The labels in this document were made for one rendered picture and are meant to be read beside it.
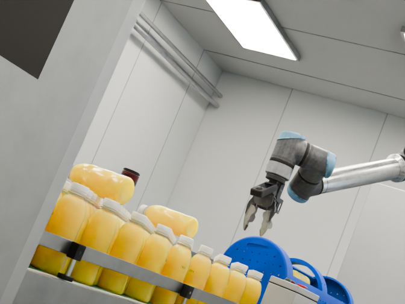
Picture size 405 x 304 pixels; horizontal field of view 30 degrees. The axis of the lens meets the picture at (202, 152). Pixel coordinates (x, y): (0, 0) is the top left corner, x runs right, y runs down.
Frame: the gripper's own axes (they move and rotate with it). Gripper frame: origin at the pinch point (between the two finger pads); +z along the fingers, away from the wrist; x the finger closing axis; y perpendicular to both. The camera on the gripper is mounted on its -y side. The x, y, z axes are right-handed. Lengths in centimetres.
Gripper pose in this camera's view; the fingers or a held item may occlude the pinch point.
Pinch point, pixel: (252, 229)
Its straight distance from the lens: 260.6
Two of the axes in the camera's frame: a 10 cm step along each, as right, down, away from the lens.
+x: -8.1, -2.5, 5.3
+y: 4.5, 3.2, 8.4
